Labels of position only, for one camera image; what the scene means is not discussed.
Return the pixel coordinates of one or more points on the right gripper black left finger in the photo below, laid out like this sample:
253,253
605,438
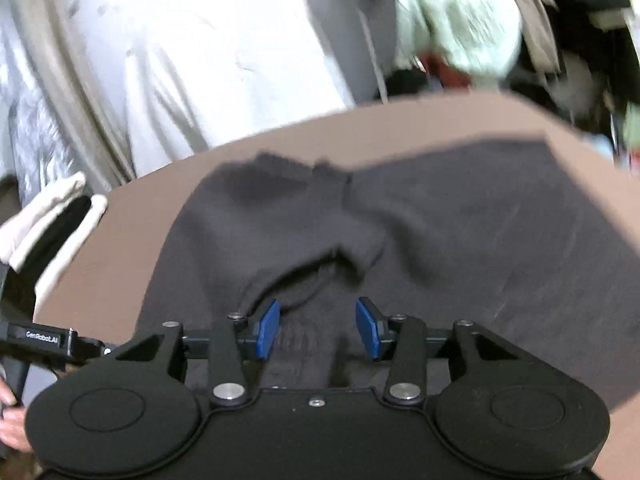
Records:
140,406

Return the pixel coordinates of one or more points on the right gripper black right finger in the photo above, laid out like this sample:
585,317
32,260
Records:
494,405

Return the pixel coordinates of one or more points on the dark grey knit sweater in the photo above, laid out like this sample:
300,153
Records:
495,232

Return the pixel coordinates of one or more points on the person's left hand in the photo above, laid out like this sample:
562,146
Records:
12,431

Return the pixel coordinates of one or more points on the black folded garment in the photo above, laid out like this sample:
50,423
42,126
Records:
18,278

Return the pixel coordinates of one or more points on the brown bed sheet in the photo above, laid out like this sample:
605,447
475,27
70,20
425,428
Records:
102,290

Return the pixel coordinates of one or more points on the crumpled silver foil curtain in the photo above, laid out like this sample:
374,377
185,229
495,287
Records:
39,152

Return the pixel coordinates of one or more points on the beige curtain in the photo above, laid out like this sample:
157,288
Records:
88,122

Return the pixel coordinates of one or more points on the white cloth draped chair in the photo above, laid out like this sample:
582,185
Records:
185,76

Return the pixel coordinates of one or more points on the pale green hanging garment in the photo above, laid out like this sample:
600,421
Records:
479,37

